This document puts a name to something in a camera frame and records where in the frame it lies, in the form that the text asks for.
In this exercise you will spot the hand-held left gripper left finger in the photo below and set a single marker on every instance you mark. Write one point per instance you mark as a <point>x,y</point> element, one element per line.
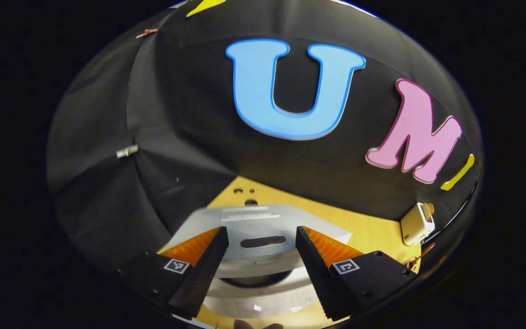
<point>203,274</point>

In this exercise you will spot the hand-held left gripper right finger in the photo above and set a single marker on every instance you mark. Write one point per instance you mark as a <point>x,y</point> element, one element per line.
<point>318,274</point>

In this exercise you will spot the white rice cooker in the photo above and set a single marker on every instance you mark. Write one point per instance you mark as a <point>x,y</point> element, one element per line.
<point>263,224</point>

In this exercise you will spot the white toaster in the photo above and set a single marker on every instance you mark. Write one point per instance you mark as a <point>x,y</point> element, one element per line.
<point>416,226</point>

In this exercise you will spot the bread slice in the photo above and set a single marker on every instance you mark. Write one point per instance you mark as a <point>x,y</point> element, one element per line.
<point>428,209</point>

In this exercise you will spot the silver clip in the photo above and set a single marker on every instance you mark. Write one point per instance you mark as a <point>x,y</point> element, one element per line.
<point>127,151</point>

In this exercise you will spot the black backdrop cloth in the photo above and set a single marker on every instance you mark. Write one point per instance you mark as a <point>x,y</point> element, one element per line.
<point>190,114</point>

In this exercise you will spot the copper clip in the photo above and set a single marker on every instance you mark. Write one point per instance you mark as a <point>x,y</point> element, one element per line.
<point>146,33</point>

